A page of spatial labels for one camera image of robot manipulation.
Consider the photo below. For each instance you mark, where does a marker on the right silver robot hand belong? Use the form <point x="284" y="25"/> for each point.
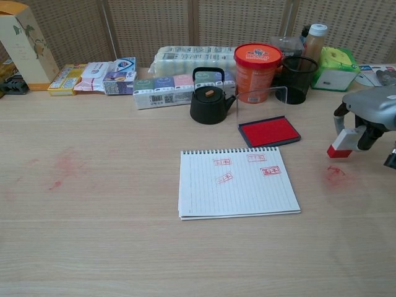
<point x="374" y="105"/>

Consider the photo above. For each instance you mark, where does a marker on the red white rubber stamp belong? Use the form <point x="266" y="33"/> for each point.
<point x="343" y="142"/>

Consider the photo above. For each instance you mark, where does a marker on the spiral white notepad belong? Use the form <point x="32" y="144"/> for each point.
<point x="238" y="188"/>

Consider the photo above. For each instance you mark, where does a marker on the blue blister card of clips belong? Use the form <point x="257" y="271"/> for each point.
<point x="376" y="75"/>

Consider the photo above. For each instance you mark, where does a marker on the green tissue box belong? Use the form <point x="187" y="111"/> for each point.
<point x="335" y="68"/>

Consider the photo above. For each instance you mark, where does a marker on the black mesh pen cup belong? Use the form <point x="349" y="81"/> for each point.
<point x="298" y="80"/>

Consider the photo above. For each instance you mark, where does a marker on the brown bottle white cap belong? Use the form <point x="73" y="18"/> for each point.
<point x="315" y="40"/>

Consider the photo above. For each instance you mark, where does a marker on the dark bottle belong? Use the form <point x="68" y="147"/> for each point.
<point x="304" y="34"/>

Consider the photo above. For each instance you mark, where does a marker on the clear plastic box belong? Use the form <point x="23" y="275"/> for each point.
<point x="287" y="44"/>

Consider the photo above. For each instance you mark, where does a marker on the red ink pad clear lid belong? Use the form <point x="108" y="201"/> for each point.
<point x="269" y="133"/>

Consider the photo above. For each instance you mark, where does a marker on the orange lidded tub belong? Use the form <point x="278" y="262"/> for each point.
<point x="256" y="74"/>

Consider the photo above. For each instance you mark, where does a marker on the black teapot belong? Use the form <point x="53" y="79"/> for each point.
<point x="208" y="108"/>

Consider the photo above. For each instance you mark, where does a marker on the large clear tissue pack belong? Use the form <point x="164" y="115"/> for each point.
<point x="185" y="60"/>

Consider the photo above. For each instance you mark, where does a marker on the multicolour pocket tissue pack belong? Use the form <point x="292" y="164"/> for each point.
<point x="161" y="89"/>

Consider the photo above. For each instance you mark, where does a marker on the wicker folding screen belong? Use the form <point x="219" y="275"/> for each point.
<point x="148" y="24"/>

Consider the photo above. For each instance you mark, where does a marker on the blue and white box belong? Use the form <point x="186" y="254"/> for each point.
<point x="125" y="65"/>

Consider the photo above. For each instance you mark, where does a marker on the small purple box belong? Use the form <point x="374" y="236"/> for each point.
<point x="117" y="83"/>

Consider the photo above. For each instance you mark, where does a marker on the pink wet wipes pack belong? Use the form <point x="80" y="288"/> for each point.
<point x="92" y="77"/>

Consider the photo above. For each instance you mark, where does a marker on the yellow flat box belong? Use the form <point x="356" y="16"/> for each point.
<point x="63" y="80"/>

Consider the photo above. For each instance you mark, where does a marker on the tall beige orange carton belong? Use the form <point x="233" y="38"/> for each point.
<point x="24" y="52"/>

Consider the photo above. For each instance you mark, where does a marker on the black plastic holder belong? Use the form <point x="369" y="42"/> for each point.
<point x="14" y="86"/>

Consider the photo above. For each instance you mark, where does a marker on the gold foil package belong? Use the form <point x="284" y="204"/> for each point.
<point x="7" y="69"/>

